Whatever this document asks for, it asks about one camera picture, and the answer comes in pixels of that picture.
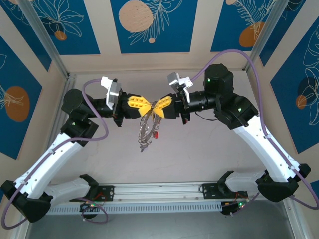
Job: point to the red-headed key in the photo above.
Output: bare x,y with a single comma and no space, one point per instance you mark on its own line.
156,135

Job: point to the clear plastic bag with items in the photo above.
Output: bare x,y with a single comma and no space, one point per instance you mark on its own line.
145,134

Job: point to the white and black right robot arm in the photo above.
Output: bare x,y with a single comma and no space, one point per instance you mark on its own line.
271,152

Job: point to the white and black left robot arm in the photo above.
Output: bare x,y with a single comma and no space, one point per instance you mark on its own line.
47,164

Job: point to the black controller board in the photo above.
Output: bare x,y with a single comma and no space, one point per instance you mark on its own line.
234,207
89,207

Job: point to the aluminium side rail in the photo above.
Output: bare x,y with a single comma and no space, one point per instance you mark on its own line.
62,99

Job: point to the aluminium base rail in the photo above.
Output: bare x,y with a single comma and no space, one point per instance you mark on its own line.
162,190

